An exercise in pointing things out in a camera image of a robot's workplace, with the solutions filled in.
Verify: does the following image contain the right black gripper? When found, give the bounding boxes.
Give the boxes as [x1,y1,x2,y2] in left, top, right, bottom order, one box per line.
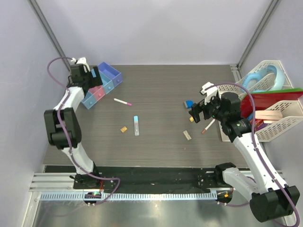
[189,93,228,123]

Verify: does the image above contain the pink drawer bin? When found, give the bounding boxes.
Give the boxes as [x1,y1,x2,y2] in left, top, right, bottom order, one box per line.
[89,86,106,101]

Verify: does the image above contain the purple drawer bin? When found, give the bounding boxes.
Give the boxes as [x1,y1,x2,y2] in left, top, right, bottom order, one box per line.
[98,62,123,87]

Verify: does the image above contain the white brown-capped marker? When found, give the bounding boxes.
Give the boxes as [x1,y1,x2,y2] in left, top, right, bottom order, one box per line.
[201,119,215,134]

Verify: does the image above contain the white pink-capped marker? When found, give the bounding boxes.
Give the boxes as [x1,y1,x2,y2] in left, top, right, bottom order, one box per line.
[114,98,132,106]

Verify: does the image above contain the blue-capped clear tube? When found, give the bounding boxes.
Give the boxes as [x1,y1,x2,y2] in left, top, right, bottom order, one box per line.
[134,115,140,136]

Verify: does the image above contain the light blue drawer bin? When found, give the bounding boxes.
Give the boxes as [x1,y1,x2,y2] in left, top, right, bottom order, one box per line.
[81,91,97,109]

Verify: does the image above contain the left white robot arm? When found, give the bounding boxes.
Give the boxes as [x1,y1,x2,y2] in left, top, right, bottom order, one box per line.
[44,62,102,189]

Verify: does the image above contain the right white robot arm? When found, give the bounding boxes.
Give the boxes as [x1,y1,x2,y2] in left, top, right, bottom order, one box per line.
[189,92,300,227]

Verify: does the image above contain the blue stamp block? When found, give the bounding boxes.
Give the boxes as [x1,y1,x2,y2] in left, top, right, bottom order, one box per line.
[184,100,194,109]

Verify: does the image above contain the beige eraser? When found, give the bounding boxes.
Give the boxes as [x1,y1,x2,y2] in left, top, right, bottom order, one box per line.
[183,131,192,140]

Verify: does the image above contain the colourful book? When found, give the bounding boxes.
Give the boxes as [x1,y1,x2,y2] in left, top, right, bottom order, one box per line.
[247,113,273,131]

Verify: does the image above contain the red folder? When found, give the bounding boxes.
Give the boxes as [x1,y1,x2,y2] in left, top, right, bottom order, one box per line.
[241,91,303,118]

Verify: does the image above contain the white mesh file rack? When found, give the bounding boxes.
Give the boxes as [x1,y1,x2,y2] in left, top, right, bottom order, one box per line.
[218,60,303,142]

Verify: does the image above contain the light blue headphones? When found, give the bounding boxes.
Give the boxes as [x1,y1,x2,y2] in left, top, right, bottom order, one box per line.
[242,65,285,93]

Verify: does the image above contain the green folder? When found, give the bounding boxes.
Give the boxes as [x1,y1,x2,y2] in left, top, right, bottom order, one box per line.
[270,88,303,93]

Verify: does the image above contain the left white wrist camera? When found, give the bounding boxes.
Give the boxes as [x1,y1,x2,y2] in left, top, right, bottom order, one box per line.
[70,57,90,72]

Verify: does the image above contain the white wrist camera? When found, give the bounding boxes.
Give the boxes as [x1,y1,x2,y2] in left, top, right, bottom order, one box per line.
[70,57,90,72]
[199,82,221,105]

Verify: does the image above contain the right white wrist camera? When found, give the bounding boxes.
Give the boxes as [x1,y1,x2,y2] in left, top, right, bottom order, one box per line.
[199,82,221,105]

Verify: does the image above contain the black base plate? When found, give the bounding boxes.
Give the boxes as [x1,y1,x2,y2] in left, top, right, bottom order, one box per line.
[45,166,231,193]

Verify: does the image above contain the aluminium rail frame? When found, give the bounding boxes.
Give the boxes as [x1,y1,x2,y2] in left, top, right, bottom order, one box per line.
[30,167,230,194]

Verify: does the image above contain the slotted cable duct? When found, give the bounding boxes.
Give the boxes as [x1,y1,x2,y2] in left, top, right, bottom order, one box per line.
[40,191,217,201]

